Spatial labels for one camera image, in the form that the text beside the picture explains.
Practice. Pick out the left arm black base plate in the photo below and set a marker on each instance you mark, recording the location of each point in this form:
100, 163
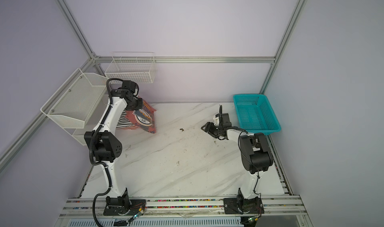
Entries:
123, 207

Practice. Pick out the black white striped tank top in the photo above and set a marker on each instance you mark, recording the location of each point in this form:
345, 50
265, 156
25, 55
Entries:
124, 123

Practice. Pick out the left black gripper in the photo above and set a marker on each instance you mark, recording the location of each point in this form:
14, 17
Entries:
139, 105

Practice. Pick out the dusty red tank top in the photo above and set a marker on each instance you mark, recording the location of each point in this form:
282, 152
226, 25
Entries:
143, 118

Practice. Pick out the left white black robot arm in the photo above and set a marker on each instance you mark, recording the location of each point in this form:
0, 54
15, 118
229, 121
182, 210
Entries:
104, 146

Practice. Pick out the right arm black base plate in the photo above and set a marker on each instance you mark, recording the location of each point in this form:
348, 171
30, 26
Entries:
243, 207

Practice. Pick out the teal plastic basket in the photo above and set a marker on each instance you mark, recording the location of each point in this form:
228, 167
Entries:
255, 114

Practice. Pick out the aluminium enclosure frame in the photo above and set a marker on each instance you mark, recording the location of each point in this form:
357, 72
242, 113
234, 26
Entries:
94, 61

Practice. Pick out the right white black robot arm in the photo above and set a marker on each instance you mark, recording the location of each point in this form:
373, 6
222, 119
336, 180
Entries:
255, 155

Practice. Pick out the aluminium mounting rail frame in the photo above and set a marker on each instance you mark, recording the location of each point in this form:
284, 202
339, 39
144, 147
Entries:
184, 179

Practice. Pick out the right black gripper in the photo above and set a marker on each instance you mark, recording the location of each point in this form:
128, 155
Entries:
209, 128

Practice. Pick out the lower white mesh shelf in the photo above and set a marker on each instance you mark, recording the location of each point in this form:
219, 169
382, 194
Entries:
95, 117

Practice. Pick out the white wire wall basket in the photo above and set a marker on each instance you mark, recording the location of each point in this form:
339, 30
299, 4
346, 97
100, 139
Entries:
139, 67

